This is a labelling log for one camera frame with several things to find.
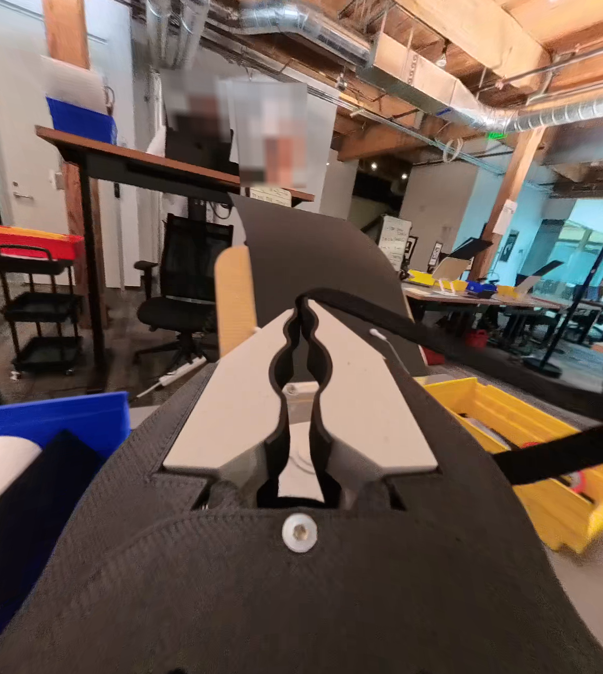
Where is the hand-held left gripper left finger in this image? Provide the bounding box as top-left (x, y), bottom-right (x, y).
top-left (164, 303), bottom-right (304, 496)

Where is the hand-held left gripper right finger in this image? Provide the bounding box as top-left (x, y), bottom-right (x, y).
top-left (307, 298), bottom-right (440, 498)

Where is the black velcro strap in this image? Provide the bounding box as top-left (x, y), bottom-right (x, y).
top-left (302, 287), bottom-right (603, 485)

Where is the white power strip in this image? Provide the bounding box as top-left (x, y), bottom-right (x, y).
top-left (138, 356), bottom-right (209, 399)

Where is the yellow plastic bin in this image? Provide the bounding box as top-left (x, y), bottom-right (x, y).
top-left (418, 377), bottom-right (603, 554)

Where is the long wooden desk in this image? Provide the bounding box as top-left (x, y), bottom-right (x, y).
top-left (402, 269), bottom-right (560, 338)

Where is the black mesh office chair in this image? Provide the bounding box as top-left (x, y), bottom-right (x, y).
top-left (135, 214), bottom-right (234, 369)

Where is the blue plastic bin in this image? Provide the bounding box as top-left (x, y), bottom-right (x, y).
top-left (0, 392), bottom-right (131, 654)

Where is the whiteboard with writing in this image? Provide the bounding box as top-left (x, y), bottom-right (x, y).
top-left (379, 216), bottom-right (413, 272)

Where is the wooden board with black mat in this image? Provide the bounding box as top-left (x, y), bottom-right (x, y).
top-left (215, 195), bottom-right (428, 375)

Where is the black fabric piece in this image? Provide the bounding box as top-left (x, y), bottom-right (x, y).
top-left (0, 432), bottom-right (102, 606)

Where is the black utility cart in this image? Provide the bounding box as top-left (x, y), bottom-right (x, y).
top-left (0, 248), bottom-right (83, 377)

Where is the black round-top pole stand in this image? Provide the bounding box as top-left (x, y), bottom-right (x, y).
top-left (523, 190), bottom-right (603, 375)

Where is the long red bin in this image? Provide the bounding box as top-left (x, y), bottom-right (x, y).
top-left (0, 225), bottom-right (83, 262)

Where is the wooden standing desk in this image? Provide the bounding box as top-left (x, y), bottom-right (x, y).
top-left (36, 127), bottom-right (315, 364)

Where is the small blue bin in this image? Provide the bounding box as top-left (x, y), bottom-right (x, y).
top-left (47, 97), bottom-right (118, 145)

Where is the silver ceiling duct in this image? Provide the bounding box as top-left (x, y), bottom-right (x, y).
top-left (144, 0), bottom-right (376, 64)
top-left (370, 32), bottom-right (603, 132)

